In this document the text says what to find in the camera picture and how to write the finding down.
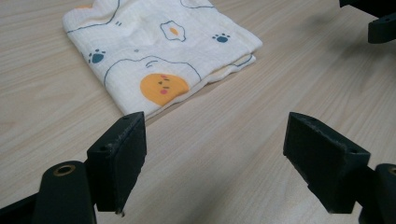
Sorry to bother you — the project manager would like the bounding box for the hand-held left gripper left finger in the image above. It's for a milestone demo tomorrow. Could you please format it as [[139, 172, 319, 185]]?
[[86, 111, 148, 216]]

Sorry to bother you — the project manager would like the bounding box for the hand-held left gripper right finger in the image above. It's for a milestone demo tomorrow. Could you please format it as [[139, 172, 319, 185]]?
[[282, 111, 372, 215]]

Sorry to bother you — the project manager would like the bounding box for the cream cloth with egg print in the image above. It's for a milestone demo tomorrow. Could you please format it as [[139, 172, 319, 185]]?
[[62, 0, 264, 121]]

